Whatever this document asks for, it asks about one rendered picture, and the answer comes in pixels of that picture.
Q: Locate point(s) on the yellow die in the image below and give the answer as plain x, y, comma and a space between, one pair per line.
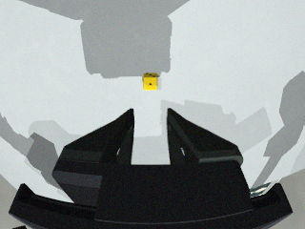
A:
150, 81

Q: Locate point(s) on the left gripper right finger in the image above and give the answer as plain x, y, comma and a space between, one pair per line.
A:
199, 145

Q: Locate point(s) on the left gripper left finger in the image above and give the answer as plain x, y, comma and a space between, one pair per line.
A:
103, 143

